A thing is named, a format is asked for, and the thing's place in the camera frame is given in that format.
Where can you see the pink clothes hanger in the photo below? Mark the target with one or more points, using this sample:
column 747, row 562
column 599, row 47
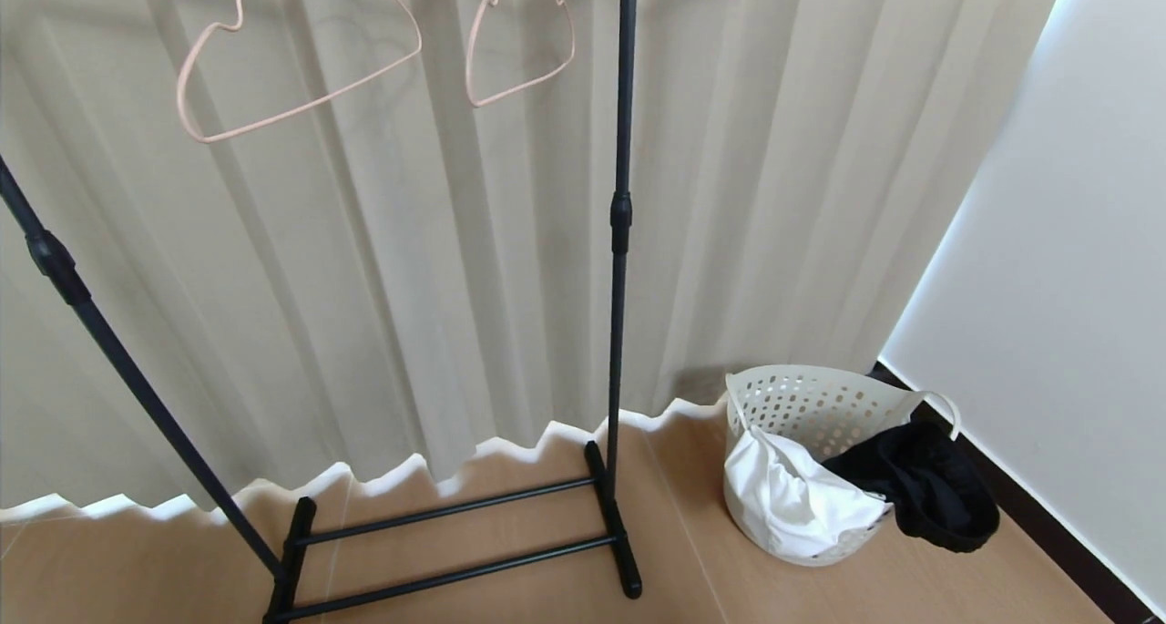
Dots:
column 524, row 85
column 310, row 105

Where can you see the black shorts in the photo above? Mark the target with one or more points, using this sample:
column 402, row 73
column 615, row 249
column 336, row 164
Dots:
column 929, row 487

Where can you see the black clothes rack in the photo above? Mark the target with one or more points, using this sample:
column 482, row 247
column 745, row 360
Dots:
column 622, row 223

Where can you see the white laundry basket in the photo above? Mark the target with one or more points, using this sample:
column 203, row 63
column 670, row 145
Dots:
column 802, row 405

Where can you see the beige curtain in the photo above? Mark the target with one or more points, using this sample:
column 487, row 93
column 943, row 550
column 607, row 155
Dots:
column 364, row 287

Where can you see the white garment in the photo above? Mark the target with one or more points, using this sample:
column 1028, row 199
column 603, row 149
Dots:
column 783, row 501

